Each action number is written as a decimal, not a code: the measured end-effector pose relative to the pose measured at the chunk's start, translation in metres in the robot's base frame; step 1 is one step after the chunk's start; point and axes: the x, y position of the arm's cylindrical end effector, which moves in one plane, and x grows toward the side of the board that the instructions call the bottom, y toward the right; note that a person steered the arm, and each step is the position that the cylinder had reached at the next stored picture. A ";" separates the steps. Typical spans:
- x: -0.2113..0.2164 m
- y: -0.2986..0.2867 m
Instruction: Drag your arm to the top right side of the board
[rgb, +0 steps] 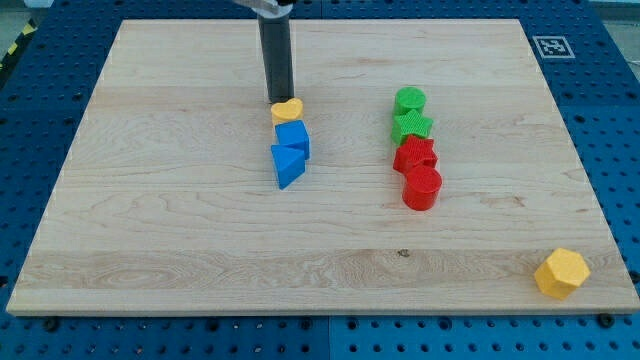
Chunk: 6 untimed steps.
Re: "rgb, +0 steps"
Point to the light wooden board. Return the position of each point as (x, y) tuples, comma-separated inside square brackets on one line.
[(167, 203)]

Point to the yellow heart block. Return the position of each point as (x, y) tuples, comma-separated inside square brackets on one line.
[(290, 110)]

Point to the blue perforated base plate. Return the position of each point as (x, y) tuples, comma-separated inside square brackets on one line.
[(46, 93)]

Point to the green cylinder block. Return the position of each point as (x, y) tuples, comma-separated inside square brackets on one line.
[(408, 99)]

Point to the blue triangle block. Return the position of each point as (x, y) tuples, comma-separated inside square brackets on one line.
[(289, 164)]

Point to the white fiducial marker tag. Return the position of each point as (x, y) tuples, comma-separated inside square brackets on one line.
[(549, 47)]

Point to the green star block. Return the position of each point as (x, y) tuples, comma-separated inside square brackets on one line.
[(410, 123)]

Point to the red star block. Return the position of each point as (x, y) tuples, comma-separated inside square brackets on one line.
[(414, 152)]

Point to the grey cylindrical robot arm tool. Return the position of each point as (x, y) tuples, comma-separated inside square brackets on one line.
[(274, 30)]

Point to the blue cube block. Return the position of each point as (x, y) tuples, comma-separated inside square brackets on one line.
[(294, 134)]

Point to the red cylinder block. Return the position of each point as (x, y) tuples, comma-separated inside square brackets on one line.
[(422, 186)]

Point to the yellow hexagon block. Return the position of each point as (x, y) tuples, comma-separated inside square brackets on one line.
[(561, 273)]

